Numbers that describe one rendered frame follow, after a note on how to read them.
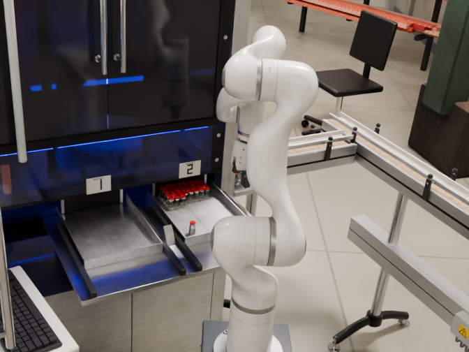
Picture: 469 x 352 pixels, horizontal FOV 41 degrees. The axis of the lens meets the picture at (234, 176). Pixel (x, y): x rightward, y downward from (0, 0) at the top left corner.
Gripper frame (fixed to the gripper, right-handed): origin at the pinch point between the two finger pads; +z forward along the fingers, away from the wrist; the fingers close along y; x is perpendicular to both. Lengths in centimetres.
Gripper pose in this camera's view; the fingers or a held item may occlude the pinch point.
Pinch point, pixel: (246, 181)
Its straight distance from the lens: 205.2
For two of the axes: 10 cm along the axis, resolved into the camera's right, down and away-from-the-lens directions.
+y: -8.8, 1.6, -4.5
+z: -0.8, 8.8, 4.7
